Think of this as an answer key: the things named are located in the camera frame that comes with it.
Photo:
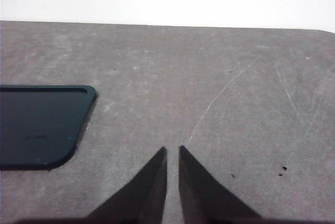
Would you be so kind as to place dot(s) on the dark teal rectangular tray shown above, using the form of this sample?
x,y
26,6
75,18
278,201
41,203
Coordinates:
x,y
39,127

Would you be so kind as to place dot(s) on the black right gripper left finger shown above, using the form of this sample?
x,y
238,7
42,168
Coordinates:
x,y
144,195

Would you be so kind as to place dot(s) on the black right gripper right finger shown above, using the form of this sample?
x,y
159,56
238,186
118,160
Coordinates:
x,y
201,195

